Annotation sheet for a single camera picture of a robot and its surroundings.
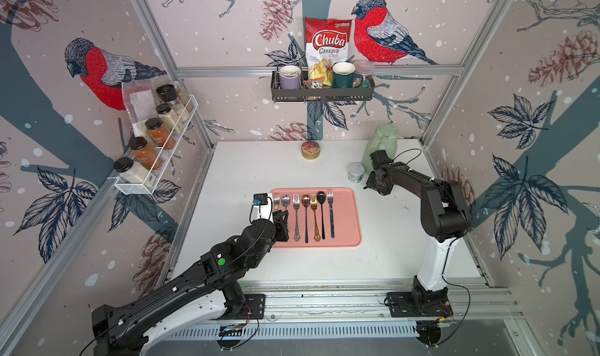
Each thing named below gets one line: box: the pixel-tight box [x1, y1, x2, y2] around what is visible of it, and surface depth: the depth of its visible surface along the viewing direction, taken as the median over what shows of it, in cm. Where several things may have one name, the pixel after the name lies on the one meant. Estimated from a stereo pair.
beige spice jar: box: [155, 103, 184, 134], surface depth 78 cm
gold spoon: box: [301, 194, 311, 244], surface depth 99 cm
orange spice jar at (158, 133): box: [145, 117, 177, 150], surface depth 73 cm
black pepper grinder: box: [156, 84, 179, 106], surface depth 80 cm
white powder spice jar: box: [113, 156, 157, 187], surface depth 63 cm
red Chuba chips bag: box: [304, 17, 353, 87], surface depth 82 cm
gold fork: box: [310, 193, 322, 243], surface depth 100 cm
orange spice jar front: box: [128, 136, 165, 171], surface depth 68 cm
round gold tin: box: [300, 140, 322, 161], surface depth 117 cm
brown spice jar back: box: [174, 81, 190, 107], surface depth 87 cm
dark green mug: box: [332, 61, 364, 89], surface depth 85 cm
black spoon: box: [316, 191, 326, 240], surface depth 100 cm
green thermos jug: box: [361, 123, 400, 175], surface depth 94 cm
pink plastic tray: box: [270, 187, 363, 249], surface depth 97 cm
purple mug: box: [278, 64, 302, 89], surface depth 84 cm
